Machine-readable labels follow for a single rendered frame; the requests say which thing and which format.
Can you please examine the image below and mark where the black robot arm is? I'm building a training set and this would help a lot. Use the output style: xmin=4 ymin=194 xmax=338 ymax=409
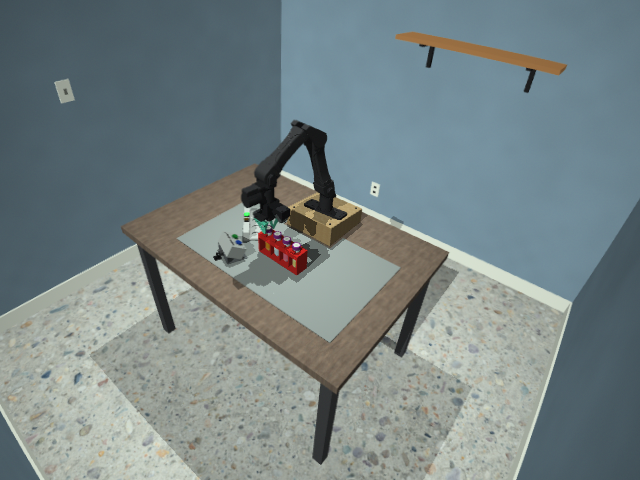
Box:
xmin=241 ymin=120 xmax=347 ymax=223

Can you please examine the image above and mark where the pale grey flat mat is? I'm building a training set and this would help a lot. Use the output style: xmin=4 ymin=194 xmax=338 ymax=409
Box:
xmin=177 ymin=203 xmax=401 ymax=343

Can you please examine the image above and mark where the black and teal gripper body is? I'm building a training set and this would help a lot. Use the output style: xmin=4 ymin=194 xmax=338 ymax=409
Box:
xmin=253 ymin=202 xmax=276 ymax=222

